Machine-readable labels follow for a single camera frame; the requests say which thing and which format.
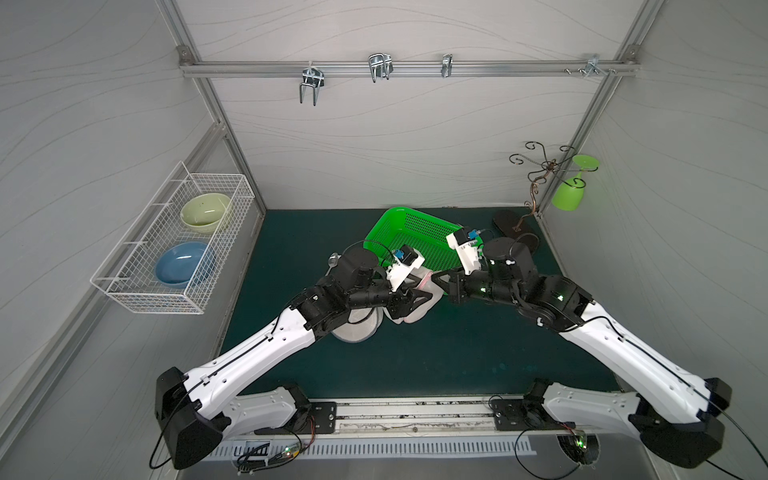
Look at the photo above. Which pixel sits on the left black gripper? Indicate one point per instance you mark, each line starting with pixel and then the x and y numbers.
pixel 398 298

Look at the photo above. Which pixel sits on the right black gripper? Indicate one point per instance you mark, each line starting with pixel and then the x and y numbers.
pixel 459 287

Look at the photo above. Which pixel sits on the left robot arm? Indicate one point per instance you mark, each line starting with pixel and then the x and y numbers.
pixel 198 409

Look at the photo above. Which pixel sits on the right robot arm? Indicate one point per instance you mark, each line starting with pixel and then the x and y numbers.
pixel 675 414

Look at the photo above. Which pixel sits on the green plastic basket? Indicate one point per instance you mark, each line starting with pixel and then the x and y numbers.
pixel 425 233

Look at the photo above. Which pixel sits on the metal spoon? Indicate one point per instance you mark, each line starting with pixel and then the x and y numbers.
pixel 332 261

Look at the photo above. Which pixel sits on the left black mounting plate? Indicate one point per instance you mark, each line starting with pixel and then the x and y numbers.
pixel 310 418

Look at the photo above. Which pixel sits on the black mounting plate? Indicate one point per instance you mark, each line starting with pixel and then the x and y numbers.
pixel 520 414
pixel 310 418

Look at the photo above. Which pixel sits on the bronze cup tree stand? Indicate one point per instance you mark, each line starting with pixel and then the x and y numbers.
pixel 515 225

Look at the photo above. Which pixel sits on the green plastic wine glass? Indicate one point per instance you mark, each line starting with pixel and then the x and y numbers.
pixel 570 192

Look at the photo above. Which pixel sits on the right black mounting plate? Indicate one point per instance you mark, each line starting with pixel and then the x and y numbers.
pixel 520 414

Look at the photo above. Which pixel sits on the light green bowl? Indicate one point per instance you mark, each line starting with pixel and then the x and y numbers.
pixel 207 213

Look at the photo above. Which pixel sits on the small flat metal hook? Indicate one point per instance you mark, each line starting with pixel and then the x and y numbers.
pixel 446 65

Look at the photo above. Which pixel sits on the looped metal hook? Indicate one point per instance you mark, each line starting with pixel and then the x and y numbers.
pixel 380 66

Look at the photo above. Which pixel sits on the blue bowl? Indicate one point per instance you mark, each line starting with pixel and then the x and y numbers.
pixel 187 264

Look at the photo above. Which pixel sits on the double prong metal hook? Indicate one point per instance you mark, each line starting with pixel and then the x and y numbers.
pixel 312 80

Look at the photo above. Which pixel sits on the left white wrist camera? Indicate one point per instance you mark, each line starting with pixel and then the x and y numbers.
pixel 406 259

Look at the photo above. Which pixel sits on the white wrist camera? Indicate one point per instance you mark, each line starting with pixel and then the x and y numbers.
pixel 465 242
pixel 406 259

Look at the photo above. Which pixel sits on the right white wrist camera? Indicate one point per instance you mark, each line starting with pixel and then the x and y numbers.
pixel 465 242

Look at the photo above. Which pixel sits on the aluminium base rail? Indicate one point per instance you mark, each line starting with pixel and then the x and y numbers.
pixel 461 416

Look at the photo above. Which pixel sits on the white slotted cable duct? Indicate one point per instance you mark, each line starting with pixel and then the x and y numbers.
pixel 380 448

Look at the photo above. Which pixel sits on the round floor cable port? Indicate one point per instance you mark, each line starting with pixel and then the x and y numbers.
pixel 583 450

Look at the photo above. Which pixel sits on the white wire wall basket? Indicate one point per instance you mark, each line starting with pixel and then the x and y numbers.
pixel 127 275

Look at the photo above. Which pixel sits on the aluminium top rail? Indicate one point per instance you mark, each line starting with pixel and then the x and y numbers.
pixel 431 68

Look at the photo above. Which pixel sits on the right metal rail hook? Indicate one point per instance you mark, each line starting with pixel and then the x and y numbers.
pixel 592 68

